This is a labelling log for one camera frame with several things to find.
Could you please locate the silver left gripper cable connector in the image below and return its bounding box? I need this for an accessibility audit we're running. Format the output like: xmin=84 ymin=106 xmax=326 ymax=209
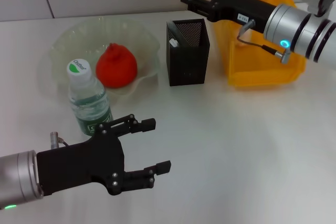
xmin=49 ymin=131 xmax=69 ymax=149

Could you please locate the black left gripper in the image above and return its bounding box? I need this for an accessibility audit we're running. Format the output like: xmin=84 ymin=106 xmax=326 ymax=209
xmin=36 ymin=114 xmax=158 ymax=197

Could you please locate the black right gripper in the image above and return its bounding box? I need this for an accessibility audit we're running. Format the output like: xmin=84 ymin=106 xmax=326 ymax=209
xmin=180 ymin=0 xmax=278 ymax=34

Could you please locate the right gripper cable with connector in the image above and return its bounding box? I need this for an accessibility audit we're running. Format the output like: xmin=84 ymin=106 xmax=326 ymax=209
xmin=237 ymin=18 xmax=292 ymax=65

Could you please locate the clear green-label water bottle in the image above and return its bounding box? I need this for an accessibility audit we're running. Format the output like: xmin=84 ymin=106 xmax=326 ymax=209
xmin=67 ymin=58 xmax=113 ymax=137

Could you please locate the pale green glass fruit plate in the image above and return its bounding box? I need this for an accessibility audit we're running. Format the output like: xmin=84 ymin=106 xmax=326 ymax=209
xmin=49 ymin=16 xmax=161 ymax=98

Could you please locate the yellow plastic storage bin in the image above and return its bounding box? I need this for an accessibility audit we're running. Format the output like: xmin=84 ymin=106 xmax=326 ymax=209
xmin=213 ymin=0 xmax=307 ymax=89

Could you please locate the black mesh pen holder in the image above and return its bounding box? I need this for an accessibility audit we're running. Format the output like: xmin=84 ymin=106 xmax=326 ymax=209
xmin=166 ymin=18 xmax=211 ymax=87

